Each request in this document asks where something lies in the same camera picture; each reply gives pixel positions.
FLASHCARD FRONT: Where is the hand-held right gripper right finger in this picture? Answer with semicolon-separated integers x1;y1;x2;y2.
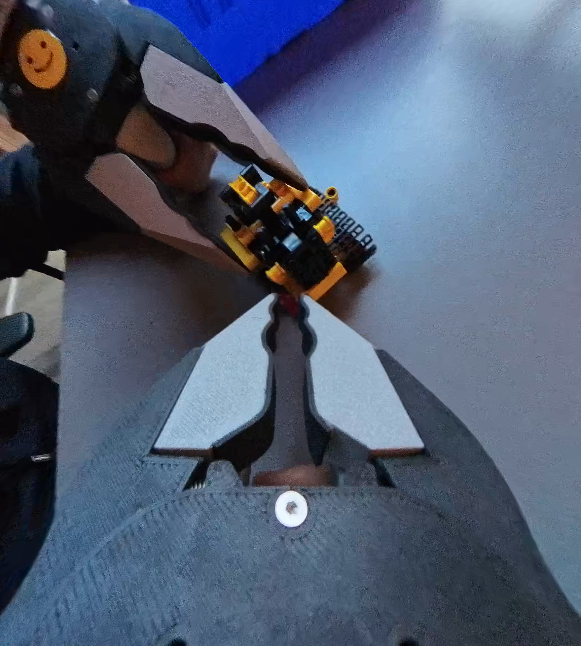
298;294;426;465

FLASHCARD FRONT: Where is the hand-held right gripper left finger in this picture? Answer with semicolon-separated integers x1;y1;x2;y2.
151;293;278;473

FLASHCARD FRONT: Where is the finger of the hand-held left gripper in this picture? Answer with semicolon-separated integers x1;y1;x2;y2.
86;153;252;276
139;44;310;192

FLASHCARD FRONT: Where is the yellow black lego vehicle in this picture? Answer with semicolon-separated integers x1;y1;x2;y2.
218;164;378;302

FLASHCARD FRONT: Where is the person's left hand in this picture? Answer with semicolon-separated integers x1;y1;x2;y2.
118;107;219;196

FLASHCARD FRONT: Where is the blue plastic bin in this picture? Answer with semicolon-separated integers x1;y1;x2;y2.
129;0;347;86

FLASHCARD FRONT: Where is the black chair armrest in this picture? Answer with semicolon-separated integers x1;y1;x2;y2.
0;312;35;356

